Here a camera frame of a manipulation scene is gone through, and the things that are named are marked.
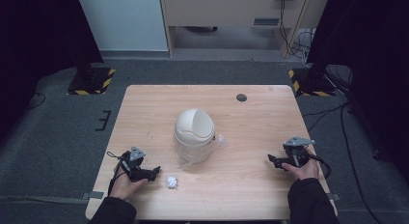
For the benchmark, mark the white paper ball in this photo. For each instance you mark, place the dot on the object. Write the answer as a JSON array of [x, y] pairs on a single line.
[[172, 182]]

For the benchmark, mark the grey table edge clamp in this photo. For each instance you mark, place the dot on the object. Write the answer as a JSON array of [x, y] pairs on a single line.
[[333, 196], [92, 195]]

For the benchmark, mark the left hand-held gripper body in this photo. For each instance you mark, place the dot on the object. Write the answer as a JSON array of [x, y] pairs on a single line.
[[136, 166]]

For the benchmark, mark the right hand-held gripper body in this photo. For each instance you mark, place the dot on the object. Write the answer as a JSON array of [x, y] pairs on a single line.
[[297, 151]]

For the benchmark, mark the white cabinet panel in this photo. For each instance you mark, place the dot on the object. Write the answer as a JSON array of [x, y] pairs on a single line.
[[122, 21]]

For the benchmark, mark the black curtain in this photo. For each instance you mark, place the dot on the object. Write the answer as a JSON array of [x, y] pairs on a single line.
[[38, 40], [373, 56]]

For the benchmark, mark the person's right hand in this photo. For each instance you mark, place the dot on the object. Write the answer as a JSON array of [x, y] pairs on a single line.
[[305, 171]]

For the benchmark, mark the black hazard-striped stand base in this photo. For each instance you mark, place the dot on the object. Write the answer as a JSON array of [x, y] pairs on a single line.
[[310, 84], [91, 82]]

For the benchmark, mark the light wooden desk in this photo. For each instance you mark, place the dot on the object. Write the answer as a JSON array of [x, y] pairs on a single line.
[[222, 11]]

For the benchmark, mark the person's left hand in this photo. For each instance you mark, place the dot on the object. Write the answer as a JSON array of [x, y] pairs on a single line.
[[127, 187]]

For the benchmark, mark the white domed trash bin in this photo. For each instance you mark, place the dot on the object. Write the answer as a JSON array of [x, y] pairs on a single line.
[[194, 134]]

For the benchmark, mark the clear plastic bin liner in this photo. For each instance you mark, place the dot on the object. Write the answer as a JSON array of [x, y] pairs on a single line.
[[221, 141]]

